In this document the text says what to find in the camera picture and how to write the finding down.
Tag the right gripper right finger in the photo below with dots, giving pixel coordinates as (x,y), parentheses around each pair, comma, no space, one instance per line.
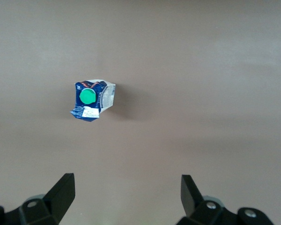
(193,204)

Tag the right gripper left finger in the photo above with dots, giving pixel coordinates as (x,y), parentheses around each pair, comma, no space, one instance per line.
(59,199)

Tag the blue milk carton green cap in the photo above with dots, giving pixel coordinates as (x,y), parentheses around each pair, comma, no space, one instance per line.
(86,96)

